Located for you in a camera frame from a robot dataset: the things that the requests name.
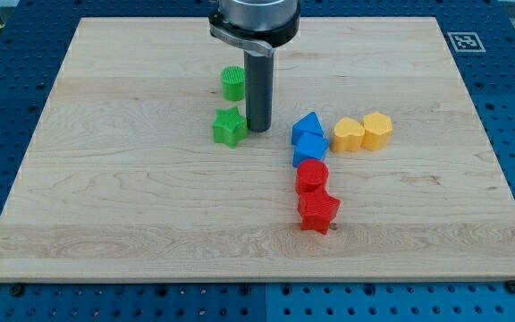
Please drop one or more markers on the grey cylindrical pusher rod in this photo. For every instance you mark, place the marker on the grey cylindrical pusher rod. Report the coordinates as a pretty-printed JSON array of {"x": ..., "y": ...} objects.
[{"x": 258, "y": 90}]

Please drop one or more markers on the blue cube block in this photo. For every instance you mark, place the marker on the blue cube block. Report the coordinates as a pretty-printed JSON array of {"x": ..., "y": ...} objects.
[{"x": 308, "y": 146}]

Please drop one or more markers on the yellow heart block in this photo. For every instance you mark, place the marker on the yellow heart block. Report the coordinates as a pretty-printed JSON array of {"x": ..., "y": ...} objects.
[{"x": 348, "y": 135}]

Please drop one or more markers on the green star block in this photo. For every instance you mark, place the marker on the green star block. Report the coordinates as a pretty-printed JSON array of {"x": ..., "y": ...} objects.
[{"x": 229, "y": 127}]

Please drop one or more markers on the yellow hexagon block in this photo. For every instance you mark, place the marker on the yellow hexagon block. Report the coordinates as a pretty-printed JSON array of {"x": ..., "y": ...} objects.
[{"x": 378, "y": 130}]

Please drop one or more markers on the green cylinder block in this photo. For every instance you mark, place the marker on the green cylinder block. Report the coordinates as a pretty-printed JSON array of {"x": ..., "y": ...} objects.
[{"x": 233, "y": 83}]

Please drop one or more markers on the red cylinder block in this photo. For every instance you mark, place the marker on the red cylinder block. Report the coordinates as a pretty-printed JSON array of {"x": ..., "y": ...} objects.
[{"x": 311, "y": 174}]

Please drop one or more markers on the white fiducial marker tag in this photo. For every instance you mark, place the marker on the white fiducial marker tag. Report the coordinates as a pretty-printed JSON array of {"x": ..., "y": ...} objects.
[{"x": 466, "y": 42}]

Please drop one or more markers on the blue triangle block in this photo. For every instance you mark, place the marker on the blue triangle block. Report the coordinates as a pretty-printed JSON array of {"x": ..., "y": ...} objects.
[{"x": 309, "y": 123}]

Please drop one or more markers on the red star block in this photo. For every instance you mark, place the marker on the red star block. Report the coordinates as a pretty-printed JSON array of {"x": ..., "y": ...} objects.
[{"x": 317, "y": 210}]

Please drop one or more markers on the wooden board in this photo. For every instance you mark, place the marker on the wooden board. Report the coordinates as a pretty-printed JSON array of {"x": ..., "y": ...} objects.
[{"x": 123, "y": 183}]

